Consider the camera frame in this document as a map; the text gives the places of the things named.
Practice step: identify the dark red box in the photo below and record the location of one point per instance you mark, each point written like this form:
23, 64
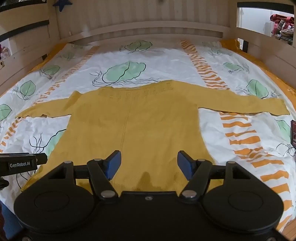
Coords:
293, 133

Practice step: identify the white leaf print bedsheet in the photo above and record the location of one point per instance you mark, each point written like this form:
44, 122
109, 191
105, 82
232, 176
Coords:
260, 143

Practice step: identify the yellow knit sweater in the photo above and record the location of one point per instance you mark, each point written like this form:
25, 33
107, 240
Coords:
149, 125

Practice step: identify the yellow mattress cover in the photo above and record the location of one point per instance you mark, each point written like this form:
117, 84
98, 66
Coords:
233, 45

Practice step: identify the beige wooden bed frame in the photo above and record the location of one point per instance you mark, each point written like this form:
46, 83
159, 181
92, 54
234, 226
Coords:
33, 28

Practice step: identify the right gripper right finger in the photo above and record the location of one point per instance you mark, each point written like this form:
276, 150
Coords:
197, 172

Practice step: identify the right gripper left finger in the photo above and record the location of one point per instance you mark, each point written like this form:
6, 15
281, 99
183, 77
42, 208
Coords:
100, 174

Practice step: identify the pile of colourful clothes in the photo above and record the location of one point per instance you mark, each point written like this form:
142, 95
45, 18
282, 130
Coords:
283, 28

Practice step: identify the blue star decoration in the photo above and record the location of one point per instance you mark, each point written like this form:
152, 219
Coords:
61, 4

